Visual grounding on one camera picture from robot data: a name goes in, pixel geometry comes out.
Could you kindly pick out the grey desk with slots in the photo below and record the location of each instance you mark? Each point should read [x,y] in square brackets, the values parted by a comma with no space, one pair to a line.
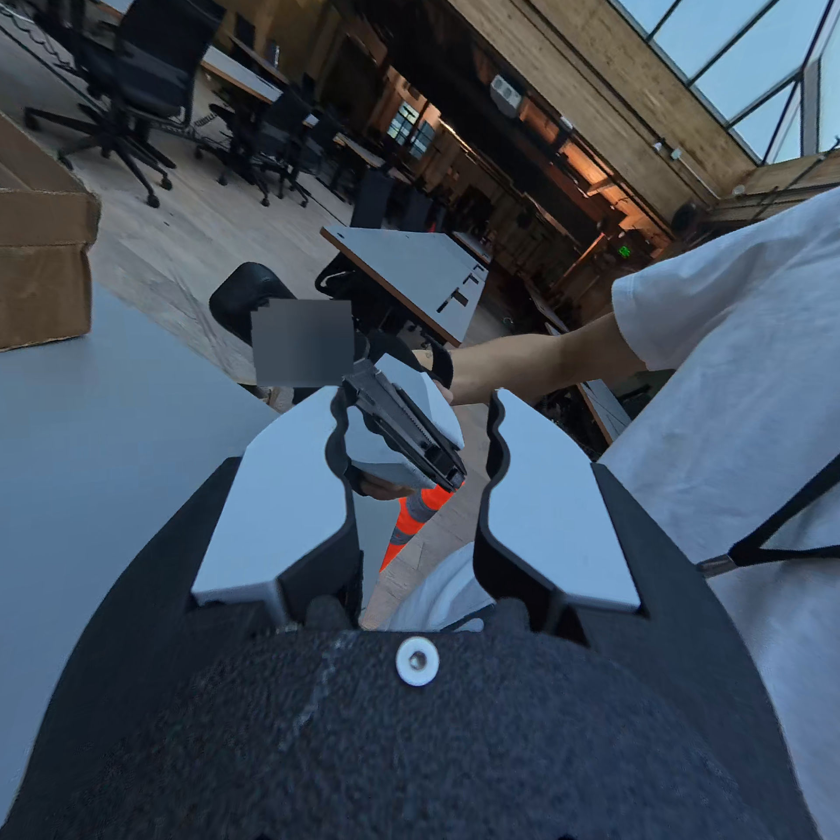
[407,262]

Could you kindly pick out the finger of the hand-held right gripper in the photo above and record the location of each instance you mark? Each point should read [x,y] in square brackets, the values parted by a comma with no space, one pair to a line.
[426,394]
[374,459]

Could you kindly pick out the black round speaker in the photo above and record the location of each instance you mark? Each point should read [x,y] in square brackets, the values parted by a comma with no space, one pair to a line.
[686,220]

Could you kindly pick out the person's right hand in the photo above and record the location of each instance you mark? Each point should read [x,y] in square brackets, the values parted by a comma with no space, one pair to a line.
[449,395]

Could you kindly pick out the white air conditioner unit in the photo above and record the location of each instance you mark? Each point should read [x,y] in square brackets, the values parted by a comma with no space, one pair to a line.
[505,92]

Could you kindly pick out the skylight window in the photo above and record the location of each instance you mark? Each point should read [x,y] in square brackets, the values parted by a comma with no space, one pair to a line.
[722,39]

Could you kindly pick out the brown cardboard box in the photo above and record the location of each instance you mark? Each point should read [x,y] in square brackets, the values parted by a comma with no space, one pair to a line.
[39,262]

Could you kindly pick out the long grey desk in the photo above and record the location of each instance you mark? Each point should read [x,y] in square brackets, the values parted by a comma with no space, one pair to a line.
[236,69]

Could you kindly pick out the orange traffic cone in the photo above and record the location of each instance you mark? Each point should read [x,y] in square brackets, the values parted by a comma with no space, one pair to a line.
[407,525]

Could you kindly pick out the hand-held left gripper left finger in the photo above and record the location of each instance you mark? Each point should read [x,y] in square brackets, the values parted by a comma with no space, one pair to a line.
[275,512]

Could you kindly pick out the bright paned window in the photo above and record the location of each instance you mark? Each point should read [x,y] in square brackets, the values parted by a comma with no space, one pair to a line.
[407,124]

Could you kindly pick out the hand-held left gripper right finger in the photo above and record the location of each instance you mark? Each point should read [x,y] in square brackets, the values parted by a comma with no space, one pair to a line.
[558,518]

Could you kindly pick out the grey utility knife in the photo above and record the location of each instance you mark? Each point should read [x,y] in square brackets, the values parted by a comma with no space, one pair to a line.
[407,426]

